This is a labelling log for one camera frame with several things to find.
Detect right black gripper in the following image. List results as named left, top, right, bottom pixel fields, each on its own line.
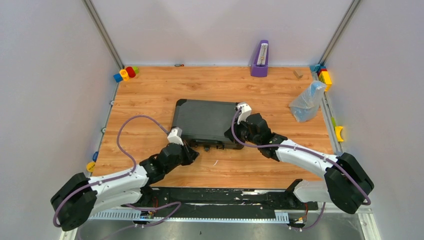
left=224, top=117, right=260, bottom=147

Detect black poker set case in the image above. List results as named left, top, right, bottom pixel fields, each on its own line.
left=171, top=98, right=244, bottom=152

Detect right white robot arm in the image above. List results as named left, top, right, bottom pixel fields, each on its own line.
left=224, top=113, right=375, bottom=214

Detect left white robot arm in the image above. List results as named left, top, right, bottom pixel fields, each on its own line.
left=50, top=143, right=200, bottom=232

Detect purple metronome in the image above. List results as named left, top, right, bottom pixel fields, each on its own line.
left=250, top=40, right=269, bottom=78

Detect clear plastic bag blue contents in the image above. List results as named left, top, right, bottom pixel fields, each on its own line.
left=288, top=80, right=327, bottom=123

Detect small wooden block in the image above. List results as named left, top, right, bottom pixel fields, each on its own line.
left=293, top=69, right=303, bottom=79

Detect yellow blue round tags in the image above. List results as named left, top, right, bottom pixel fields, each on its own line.
left=86, top=151, right=99, bottom=173

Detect coloured toy blocks stack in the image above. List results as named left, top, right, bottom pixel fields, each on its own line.
left=309, top=64, right=332, bottom=92

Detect coloured toy cylinders cluster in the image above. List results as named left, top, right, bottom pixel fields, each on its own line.
left=113, top=66, right=140, bottom=83

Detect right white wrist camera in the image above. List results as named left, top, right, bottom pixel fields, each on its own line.
left=236, top=102, right=252, bottom=125

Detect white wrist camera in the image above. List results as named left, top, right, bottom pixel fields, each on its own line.
left=167, top=127, right=184, bottom=146
left=236, top=102, right=252, bottom=125

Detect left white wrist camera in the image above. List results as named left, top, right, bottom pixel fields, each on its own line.
left=167, top=127, right=184, bottom=146

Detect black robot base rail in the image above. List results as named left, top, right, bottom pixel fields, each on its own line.
left=92, top=187, right=319, bottom=224

